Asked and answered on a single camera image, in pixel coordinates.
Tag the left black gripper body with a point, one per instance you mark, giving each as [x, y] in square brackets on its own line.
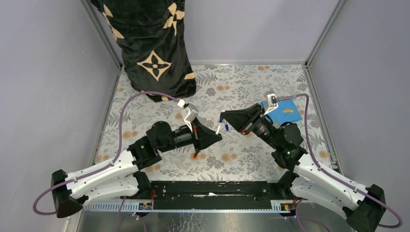
[185, 137]

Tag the slotted cable duct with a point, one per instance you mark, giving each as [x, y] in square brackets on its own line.
[196, 205]

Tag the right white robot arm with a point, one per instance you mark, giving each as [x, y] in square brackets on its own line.
[310, 179]

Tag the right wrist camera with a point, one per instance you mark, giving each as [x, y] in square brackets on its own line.
[272, 103]

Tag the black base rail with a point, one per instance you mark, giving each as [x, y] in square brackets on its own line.
[170, 190]

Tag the blue folded cloth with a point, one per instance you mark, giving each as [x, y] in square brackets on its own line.
[286, 112]

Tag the black gold patterned robe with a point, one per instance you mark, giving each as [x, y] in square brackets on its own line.
[150, 34]

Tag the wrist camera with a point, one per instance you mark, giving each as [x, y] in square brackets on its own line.
[272, 103]
[189, 112]

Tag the floral table mat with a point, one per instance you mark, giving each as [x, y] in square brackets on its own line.
[219, 87]

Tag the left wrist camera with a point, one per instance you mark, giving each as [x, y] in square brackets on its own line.
[189, 112]

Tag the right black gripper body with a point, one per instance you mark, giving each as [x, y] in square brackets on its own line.
[256, 123]

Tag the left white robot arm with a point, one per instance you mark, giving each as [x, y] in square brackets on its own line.
[123, 176]

